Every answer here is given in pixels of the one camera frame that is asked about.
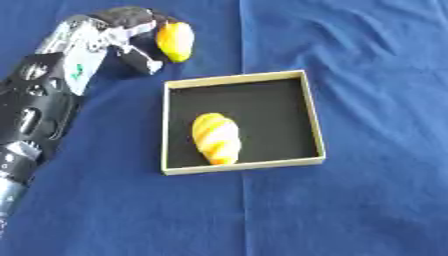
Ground yellow and white toy bread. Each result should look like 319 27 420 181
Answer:
190 112 244 166

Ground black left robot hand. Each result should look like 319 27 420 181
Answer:
87 5 182 76

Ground yellow toy mango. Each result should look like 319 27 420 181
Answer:
154 21 196 64

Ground tan cardboard box black inside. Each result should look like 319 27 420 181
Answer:
159 69 328 177

